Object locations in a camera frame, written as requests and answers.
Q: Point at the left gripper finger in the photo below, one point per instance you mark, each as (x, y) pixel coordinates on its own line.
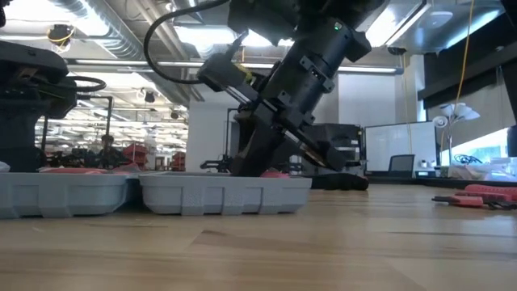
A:
(10, 145)
(32, 145)

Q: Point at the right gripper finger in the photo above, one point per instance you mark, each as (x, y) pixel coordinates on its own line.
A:
(248, 149)
(270, 145)

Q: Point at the grey plastic tool case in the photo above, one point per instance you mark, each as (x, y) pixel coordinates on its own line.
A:
(222, 194)

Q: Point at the black work glove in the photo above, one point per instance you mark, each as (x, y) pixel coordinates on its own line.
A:
(343, 182)

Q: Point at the small pink tool piece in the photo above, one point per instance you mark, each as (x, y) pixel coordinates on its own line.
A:
(464, 201)

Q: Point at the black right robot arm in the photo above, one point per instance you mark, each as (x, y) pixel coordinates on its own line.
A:
(319, 60)

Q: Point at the other-station black robot arm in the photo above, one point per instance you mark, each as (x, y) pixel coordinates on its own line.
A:
(216, 164)
(76, 158)

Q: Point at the red tool cabinet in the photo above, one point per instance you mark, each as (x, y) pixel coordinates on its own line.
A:
(179, 161)
(135, 155)

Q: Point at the black round ceiling fixture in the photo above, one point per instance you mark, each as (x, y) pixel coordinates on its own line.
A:
(60, 34)

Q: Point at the black ceiling spotlight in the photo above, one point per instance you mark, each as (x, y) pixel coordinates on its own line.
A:
(174, 115)
(150, 97)

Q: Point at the black equipment cabinet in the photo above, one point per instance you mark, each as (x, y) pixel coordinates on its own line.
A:
(347, 135)

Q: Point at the silver oven appliance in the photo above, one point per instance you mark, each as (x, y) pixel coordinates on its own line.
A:
(351, 153)

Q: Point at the long tube ceiling light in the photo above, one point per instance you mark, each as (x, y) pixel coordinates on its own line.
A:
(121, 62)

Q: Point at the whiteboard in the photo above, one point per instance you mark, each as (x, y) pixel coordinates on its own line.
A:
(400, 141)

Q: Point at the grey mesh office chair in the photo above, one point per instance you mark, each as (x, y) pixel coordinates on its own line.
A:
(402, 163)

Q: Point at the white multi-head floor lamp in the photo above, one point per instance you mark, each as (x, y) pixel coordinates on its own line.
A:
(451, 111)

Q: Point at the white ceiling disc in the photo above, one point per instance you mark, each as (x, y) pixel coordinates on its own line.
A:
(438, 19)

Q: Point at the clear plastic bag pile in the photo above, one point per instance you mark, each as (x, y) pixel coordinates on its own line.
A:
(497, 169)

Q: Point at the black rig frame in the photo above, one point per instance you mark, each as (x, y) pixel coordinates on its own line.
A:
(227, 133)
(109, 121)

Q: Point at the black ceiling camera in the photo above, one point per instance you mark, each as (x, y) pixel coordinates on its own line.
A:
(396, 50)

